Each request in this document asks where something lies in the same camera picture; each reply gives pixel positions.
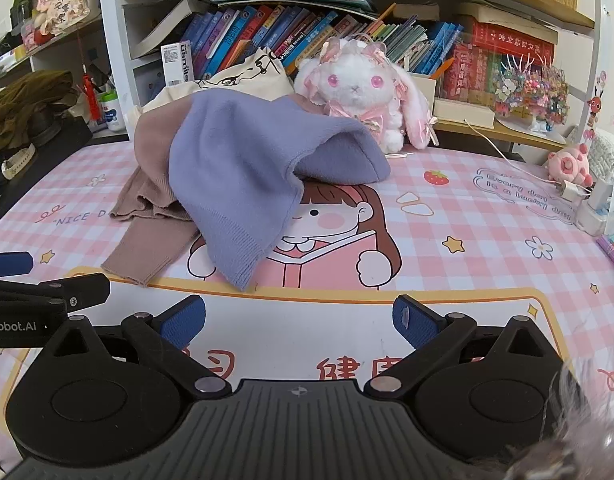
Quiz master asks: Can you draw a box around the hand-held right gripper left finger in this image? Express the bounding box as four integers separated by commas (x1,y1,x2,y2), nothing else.
47,295,233,401

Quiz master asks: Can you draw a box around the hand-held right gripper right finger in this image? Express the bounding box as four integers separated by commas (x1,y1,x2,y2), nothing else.
364,294,562,401

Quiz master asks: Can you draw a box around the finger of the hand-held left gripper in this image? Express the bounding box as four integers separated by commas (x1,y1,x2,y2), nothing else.
0,273,111,318
0,251,34,277

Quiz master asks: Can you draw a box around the purple and mauve knit sweater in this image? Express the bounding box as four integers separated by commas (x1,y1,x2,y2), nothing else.
101,87,392,292

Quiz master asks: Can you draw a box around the white wristwatch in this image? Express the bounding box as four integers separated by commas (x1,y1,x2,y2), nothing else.
1,144,38,180

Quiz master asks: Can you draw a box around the pink checked cartoon desk mat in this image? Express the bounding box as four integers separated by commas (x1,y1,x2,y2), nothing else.
0,137,614,461

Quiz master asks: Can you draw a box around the olive green cloth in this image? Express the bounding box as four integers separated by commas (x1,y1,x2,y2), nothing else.
0,70,79,153

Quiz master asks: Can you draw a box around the white bottle with green cap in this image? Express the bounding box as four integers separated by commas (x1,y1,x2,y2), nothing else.
98,89,126,133

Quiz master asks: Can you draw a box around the red tassel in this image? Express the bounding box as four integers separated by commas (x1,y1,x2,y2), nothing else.
77,25,102,122

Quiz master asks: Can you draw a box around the fluffy grey sleeve cuff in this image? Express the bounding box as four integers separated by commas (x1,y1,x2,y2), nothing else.
502,360,614,480

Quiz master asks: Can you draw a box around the white power strip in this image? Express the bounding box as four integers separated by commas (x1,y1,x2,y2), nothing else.
574,200,614,238

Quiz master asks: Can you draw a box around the white side shelf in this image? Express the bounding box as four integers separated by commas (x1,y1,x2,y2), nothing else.
0,10,113,97

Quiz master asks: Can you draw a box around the long white box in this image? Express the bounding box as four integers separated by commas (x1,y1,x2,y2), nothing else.
432,97,496,128

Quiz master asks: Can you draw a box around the pink pig plush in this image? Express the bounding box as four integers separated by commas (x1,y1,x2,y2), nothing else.
546,142,595,187

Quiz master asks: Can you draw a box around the clear plastic box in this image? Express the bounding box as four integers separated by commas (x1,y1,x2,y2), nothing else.
584,157,614,211

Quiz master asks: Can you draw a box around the white pen box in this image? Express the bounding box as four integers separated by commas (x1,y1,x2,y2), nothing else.
406,71,438,148

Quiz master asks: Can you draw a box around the white and pink bunny plush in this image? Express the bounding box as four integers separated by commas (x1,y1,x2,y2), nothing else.
293,35,440,153

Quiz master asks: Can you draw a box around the cream canvas tote bag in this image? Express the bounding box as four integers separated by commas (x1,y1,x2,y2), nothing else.
144,47,295,111

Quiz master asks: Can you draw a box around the white and wooden bookshelf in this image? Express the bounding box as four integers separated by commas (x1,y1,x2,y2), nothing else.
96,0,604,152

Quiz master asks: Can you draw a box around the white product box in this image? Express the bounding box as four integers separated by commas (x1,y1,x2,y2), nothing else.
161,41,195,92

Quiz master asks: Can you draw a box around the white textured blanket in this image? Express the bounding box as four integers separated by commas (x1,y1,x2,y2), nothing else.
589,130,614,181

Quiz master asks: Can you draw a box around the colourful bead ornament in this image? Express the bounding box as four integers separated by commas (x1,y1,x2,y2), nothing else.
491,52,571,134

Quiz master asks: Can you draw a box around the thick white book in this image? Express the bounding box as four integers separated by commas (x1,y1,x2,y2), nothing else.
130,0,210,61

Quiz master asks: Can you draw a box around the red book set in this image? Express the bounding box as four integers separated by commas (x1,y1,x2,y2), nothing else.
439,16,556,107

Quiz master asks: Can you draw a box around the row of colourful books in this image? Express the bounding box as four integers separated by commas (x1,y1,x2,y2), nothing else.
184,4,465,81

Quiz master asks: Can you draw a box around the small beige book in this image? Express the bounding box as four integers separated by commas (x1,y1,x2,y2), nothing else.
391,2,440,23

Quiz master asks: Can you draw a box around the thick beige book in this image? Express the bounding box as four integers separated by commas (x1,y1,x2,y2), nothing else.
457,2,558,45

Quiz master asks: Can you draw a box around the stack of thin booklets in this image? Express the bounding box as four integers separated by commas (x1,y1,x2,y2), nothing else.
209,0,379,15

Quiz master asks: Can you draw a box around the thin white cable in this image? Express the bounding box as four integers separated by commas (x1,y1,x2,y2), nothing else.
464,119,568,187

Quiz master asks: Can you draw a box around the cartoon wall sticker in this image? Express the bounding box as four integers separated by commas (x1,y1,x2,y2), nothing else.
586,70,611,147

